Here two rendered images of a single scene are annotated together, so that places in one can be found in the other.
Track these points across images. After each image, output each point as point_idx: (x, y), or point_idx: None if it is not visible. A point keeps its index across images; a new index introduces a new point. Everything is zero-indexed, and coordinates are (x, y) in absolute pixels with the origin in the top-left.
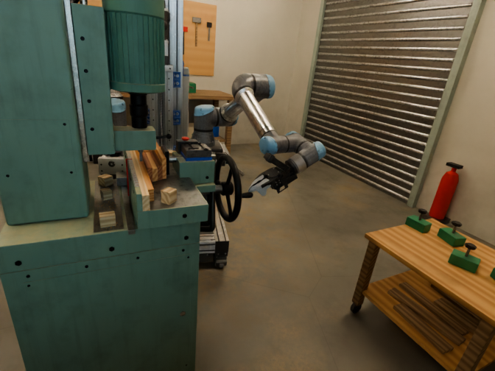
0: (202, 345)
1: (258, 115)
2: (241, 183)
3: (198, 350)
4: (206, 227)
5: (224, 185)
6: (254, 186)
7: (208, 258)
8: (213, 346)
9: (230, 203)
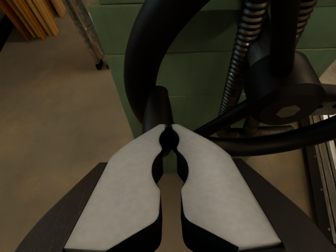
0: (176, 189)
1: None
2: (145, 35)
3: (173, 184)
4: (239, 129)
5: (261, 58)
6: (146, 133)
7: (324, 232)
8: (172, 200)
9: (219, 121)
